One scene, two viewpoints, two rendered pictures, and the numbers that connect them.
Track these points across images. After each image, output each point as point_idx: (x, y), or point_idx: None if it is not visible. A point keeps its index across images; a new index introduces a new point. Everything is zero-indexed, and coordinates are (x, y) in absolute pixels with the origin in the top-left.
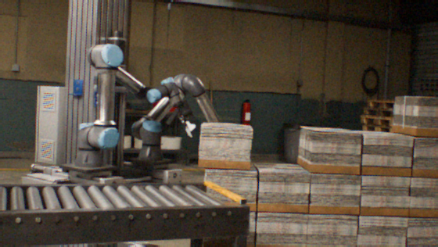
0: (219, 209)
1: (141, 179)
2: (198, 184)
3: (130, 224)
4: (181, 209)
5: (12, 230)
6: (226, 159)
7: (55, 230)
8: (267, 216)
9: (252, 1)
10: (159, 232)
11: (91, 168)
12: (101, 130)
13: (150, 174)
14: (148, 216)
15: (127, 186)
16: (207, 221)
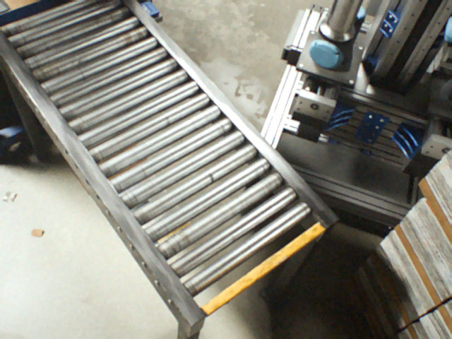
0: (162, 287)
1: (405, 116)
2: (318, 215)
3: (98, 200)
4: (131, 242)
5: (37, 113)
6: (450, 219)
7: (58, 143)
8: (442, 328)
9: None
10: (118, 233)
11: (311, 66)
12: (318, 36)
13: (430, 119)
14: (106, 212)
15: (246, 138)
16: (152, 279)
